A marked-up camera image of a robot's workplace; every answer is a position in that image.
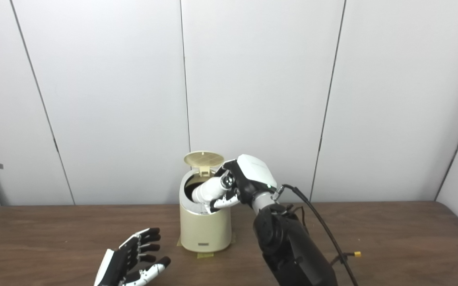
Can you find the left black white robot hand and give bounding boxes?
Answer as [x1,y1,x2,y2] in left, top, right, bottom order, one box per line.
[94,227,171,286]

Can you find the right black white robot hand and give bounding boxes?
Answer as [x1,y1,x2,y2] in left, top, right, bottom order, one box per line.
[209,154,278,214]

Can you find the small white plastic bottle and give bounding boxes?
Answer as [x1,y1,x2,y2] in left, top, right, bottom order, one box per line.
[192,175,235,204]

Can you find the round cream bin lid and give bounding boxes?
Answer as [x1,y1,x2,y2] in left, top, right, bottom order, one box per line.
[184,151,225,176]

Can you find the cream-colored cylindrical bin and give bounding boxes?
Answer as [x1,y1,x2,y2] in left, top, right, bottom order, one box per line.
[179,169,232,253]

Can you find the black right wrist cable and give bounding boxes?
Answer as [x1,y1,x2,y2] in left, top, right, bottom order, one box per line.
[275,184,361,286]

